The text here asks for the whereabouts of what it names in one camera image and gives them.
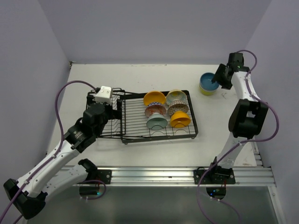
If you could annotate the black wire dish rack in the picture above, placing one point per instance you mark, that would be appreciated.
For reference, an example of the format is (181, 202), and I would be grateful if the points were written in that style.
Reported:
(131, 124)

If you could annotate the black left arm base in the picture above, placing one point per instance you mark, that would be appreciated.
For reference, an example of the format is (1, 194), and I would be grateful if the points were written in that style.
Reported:
(98, 179)

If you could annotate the yellow teal patterned bowl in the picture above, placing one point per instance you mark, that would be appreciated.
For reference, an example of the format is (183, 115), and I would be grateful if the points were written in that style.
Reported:
(175, 94)

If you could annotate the brown diamond patterned bowl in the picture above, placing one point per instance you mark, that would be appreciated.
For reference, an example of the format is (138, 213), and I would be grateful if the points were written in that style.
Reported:
(176, 107)

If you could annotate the aluminium mounting rail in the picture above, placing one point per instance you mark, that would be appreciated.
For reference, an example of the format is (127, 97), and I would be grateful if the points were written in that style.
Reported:
(183, 176)

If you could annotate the blue zigzag patterned bowl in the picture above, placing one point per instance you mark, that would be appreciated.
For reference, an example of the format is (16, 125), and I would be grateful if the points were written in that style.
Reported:
(155, 107)

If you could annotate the smooth yellow bowl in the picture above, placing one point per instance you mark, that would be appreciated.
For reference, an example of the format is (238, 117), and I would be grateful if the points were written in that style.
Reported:
(180, 119)

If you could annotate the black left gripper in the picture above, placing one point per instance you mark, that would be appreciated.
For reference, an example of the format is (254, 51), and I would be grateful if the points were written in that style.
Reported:
(114, 114)

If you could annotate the pale teal textured bowl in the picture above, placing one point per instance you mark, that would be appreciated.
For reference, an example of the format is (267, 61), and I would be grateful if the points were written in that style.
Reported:
(156, 122)

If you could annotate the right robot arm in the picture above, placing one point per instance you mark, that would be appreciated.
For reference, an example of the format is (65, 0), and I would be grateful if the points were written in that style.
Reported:
(248, 116)

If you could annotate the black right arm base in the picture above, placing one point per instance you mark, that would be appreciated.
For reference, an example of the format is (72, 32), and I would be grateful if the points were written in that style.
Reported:
(218, 176)

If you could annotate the lime green bowl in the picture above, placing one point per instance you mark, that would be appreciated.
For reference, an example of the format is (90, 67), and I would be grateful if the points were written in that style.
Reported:
(206, 92)

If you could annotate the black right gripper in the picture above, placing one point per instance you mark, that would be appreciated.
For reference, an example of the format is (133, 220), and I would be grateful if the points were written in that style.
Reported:
(217, 76)

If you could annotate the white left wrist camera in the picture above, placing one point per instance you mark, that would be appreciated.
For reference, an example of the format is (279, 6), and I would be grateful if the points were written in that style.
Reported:
(104, 95)

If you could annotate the yellow ribbed bowl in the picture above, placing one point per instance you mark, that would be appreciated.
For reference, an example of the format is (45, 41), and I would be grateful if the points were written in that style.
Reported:
(154, 96)

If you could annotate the blue glossy bowl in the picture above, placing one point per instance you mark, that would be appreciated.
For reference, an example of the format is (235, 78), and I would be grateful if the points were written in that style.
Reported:
(206, 83)

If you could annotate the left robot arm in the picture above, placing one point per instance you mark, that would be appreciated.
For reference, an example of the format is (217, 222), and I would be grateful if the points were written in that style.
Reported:
(30, 192)

